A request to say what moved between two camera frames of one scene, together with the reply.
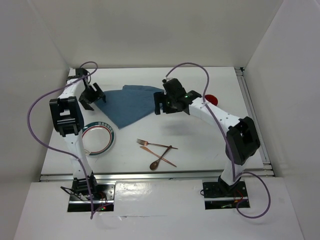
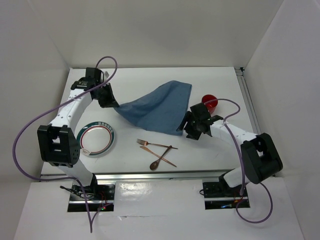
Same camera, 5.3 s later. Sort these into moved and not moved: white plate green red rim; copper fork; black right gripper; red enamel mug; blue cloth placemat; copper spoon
Moved: black right gripper; blue cloth placemat
Not moved: copper fork; copper spoon; white plate green red rim; red enamel mug
